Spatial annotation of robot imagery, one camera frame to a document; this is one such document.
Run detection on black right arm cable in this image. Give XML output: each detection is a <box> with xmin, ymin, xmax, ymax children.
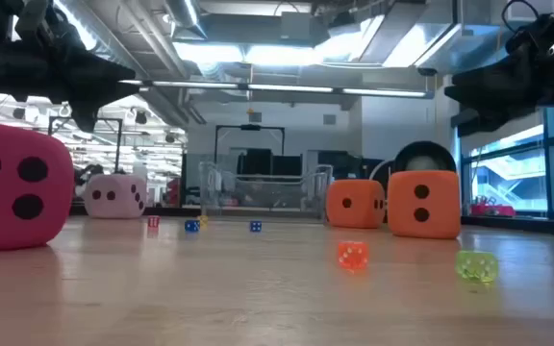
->
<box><xmin>500</xmin><ymin>0</ymin><xmax>543</xmax><ymax>39</ymax></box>

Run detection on long ceiling strip light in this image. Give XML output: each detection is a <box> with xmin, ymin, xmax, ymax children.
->
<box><xmin>117</xmin><ymin>79</ymin><xmax>435</xmax><ymax>100</ymax></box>

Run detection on light pink foam die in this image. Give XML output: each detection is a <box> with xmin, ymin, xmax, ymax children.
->
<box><xmin>83</xmin><ymin>173</ymin><xmax>148</xmax><ymax>220</ymax></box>

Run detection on small green translucent die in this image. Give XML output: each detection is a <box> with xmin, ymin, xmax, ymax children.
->
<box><xmin>455</xmin><ymin>249</ymin><xmax>500</xmax><ymax>284</ymax></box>

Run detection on white round desk fan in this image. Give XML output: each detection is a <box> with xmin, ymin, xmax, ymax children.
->
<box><xmin>368</xmin><ymin>140</ymin><xmax>459</xmax><ymax>193</ymax></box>

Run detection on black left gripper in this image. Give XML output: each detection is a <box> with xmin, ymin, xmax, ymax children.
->
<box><xmin>0</xmin><ymin>0</ymin><xmax>139</xmax><ymax>134</ymax></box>

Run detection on black equipment cabinet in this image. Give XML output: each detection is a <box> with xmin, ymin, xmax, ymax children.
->
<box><xmin>318</xmin><ymin>150</ymin><xmax>393</xmax><ymax>183</ymax></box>

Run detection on small orange translucent die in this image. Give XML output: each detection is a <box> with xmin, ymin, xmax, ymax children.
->
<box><xmin>337</xmin><ymin>240</ymin><xmax>370</xmax><ymax>271</ymax></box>

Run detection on black monitor screens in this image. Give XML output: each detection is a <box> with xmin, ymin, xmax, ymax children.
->
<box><xmin>237</xmin><ymin>147</ymin><xmax>303</xmax><ymax>177</ymax></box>

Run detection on red object on windowsill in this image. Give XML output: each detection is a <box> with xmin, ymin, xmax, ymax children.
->
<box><xmin>470</xmin><ymin>203</ymin><xmax>516</xmax><ymax>218</ymax></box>

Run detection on clear plastic bin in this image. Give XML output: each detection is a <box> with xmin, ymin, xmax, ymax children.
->
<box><xmin>198</xmin><ymin>161</ymin><xmax>335</xmax><ymax>223</ymax></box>

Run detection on dark window frame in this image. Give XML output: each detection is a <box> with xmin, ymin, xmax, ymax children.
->
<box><xmin>459</xmin><ymin>106</ymin><xmax>554</xmax><ymax>220</ymax></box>

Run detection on red foam die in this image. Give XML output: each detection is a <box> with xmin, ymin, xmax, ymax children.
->
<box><xmin>0</xmin><ymin>119</ymin><xmax>75</xmax><ymax>254</ymax></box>

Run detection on orange foam die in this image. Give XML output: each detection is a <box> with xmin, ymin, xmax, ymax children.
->
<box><xmin>325</xmin><ymin>179</ymin><xmax>387</xmax><ymax>230</ymax></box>
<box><xmin>387</xmin><ymin>169</ymin><xmax>463</xmax><ymax>240</ymax></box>

